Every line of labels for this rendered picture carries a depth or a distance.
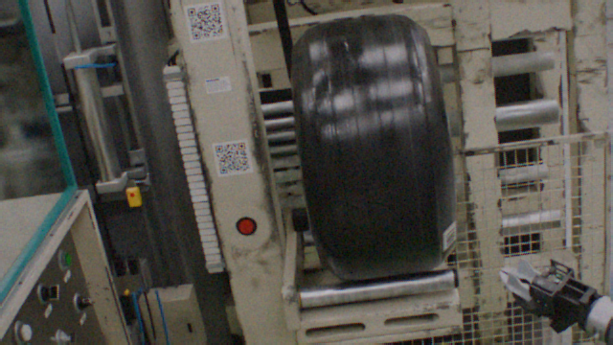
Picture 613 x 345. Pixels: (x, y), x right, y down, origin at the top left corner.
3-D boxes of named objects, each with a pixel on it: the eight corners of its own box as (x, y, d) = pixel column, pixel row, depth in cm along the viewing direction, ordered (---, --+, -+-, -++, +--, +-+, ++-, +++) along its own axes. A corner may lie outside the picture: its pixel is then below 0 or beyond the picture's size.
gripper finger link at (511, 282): (497, 256, 148) (537, 275, 141) (502, 275, 152) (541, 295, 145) (488, 267, 147) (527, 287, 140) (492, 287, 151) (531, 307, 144)
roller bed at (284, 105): (246, 217, 214) (225, 112, 203) (250, 194, 228) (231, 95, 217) (319, 207, 213) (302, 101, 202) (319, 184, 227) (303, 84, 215)
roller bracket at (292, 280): (287, 333, 169) (280, 294, 165) (293, 245, 205) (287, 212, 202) (303, 332, 169) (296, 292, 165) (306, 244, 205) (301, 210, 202)
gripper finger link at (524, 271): (507, 244, 149) (547, 264, 143) (511, 264, 153) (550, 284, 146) (497, 256, 148) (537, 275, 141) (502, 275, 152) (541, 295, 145)
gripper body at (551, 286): (548, 255, 142) (604, 282, 133) (553, 284, 147) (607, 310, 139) (524, 284, 139) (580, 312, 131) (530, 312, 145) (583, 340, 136)
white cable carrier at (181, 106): (208, 273, 178) (162, 68, 160) (211, 262, 182) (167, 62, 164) (228, 270, 177) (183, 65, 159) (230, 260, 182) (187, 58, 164)
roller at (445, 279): (295, 305, 169) (294, 285, 171) (298, 310, 173) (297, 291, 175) (459, 284, 167) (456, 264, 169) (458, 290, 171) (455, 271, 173)
